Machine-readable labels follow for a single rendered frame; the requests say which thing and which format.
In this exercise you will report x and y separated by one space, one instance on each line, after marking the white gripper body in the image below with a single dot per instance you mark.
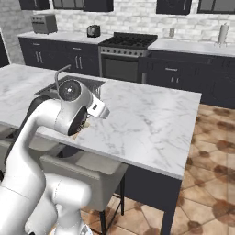
104 111

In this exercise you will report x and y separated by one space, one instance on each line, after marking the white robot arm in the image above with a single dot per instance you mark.
27 171

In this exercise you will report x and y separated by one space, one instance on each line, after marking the wooden utensil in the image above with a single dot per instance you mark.
88 123

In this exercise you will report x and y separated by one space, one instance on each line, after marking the steel sink basin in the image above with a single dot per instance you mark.
91 84

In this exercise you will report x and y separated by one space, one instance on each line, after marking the steel range with hob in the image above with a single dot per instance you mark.
122 58

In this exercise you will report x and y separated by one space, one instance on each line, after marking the grey sink tap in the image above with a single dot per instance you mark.
57 78

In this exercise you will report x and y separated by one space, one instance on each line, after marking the pale grey stool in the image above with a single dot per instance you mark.
46 143
91 183

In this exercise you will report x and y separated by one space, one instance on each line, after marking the dark base cupboard run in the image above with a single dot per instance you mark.
58 55
195 76

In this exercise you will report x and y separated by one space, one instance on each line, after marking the black toaster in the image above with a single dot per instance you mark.
93 31

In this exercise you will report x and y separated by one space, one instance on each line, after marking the grey toaster oven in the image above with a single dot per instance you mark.
44 24

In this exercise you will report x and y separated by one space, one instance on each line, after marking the dark framed window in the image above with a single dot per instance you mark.
216 5
68 3

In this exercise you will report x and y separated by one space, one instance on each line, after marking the dark tall cabinet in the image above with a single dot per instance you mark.
3 52

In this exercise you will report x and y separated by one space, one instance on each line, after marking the white paper towel roll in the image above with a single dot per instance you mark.
223 33

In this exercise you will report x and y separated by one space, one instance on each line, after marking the grey wall socket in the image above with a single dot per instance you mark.
171 32

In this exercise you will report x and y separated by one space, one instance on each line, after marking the dark wall cupboard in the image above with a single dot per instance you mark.
98 5
33 4
173 6

